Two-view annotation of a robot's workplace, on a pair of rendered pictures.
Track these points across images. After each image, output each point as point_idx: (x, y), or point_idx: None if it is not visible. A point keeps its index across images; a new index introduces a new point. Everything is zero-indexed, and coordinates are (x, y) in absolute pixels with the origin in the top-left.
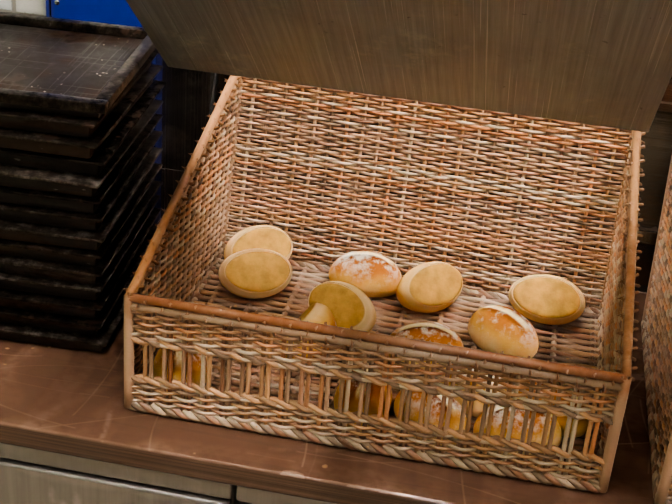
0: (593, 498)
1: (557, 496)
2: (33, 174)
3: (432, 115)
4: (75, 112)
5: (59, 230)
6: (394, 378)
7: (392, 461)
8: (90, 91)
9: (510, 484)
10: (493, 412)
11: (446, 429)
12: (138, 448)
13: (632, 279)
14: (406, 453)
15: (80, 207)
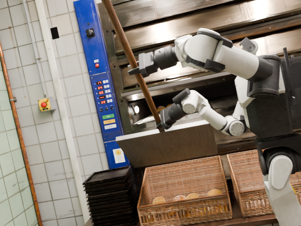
0: (231, 219)
1: (224, 221)
2: (115, 192)
3: (182, 167)
4: (120, 178)
5: (122, 202)
6: (188, 207)
7: (193, 224)
8: (122, 175)
9: (215, 222)
10: (208, 210)
11: (200, 215)
12: None
13: (224, 179)
14: (195, 222)
15: (125, 196)
